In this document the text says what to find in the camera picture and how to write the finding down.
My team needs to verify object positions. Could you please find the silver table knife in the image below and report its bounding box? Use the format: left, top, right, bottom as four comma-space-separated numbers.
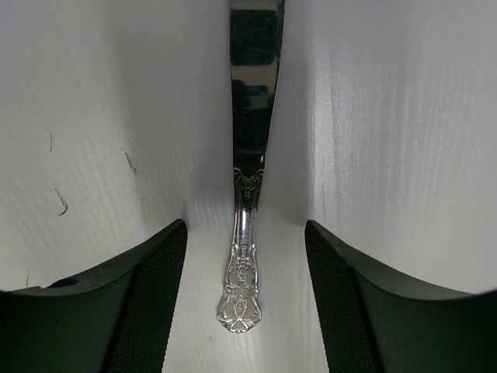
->
217, 1, 285, 333

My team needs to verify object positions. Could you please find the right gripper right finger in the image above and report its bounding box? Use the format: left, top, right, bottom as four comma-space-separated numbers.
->
304, 220, 496, 372

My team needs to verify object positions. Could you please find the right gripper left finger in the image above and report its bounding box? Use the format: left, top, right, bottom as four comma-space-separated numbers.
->
1, 220, 187, 372

